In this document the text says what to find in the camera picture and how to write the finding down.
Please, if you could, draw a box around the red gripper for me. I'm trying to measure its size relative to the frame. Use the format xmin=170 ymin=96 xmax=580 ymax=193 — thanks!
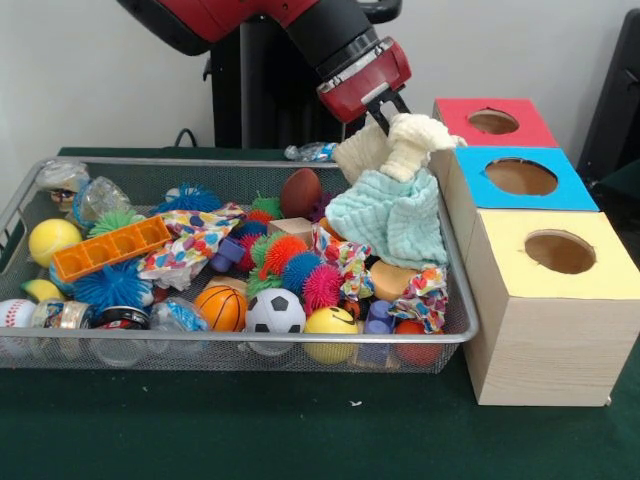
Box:
xmin=316 ymin=35 xmax=414 ymax=137

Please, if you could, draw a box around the cream cloth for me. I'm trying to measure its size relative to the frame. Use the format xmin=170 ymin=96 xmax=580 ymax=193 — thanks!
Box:
xmin=332 ymin=113 xmax=469 ymax=184

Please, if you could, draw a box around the mint green knitted cloth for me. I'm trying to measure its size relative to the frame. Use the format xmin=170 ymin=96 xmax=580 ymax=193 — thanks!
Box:
xmin=324 ymin=167 xmax=449 ymax=266

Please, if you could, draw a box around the clear plastic bottle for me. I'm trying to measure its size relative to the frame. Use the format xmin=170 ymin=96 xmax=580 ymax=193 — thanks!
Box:
xmin=284 ymin=142 xmax=341 ymax=163
xmin=72 ymin=175 xmax=134 ymax=229

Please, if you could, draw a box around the wooden box with three holes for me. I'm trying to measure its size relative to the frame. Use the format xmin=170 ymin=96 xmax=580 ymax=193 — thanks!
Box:
xmin=424 ymin=97 xmax=640 ymax=407

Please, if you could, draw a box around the brown toy football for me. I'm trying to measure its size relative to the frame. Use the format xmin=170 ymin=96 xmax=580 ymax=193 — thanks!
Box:
xmin=279 ymin=168 xmax=324 ymax=220

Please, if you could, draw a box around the yellow smiley ball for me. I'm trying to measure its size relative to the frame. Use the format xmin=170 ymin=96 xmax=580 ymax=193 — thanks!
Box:
xmin=303 ymin=305 xmax=360 ymax=365

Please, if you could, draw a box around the black chair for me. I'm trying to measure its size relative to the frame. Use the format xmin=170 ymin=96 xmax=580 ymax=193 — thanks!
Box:
xmin=574 ymin=7 xmax=640 ymax=181

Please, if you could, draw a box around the black and white soccer ball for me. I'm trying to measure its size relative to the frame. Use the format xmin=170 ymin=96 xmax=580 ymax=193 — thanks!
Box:
xmin=244 ymin=288 xmax=307 ymax=335

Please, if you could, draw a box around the colourful heart print cloth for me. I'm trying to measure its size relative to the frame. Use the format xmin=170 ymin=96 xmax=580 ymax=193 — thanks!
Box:
xmin=137 ymin=202 xmax=246 ymax=291

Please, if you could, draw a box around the orange toy basketball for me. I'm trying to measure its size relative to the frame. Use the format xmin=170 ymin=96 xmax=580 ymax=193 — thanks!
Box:
xmin=193 ymin=284 xmax=250 ymax=333

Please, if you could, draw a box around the long orange hollow block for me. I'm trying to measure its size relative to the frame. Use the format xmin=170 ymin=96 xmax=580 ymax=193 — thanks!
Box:
xmin=51 ymin=215 xmax=173 ymax=282

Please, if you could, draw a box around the plain yellow ball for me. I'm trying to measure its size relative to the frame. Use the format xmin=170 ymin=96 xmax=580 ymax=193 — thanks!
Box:
xmin=27 ymin=218 xmax=84 ymax=269

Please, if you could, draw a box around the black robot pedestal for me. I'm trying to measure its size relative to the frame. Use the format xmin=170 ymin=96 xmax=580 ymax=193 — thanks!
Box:
xmin=202 ymin=0 xmax=404 ymax=151

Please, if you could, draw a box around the shallow wire mesh bin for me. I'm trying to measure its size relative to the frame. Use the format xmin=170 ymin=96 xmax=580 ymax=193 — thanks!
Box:
xmin=0 ymin=155 xmax=480 ymax=375

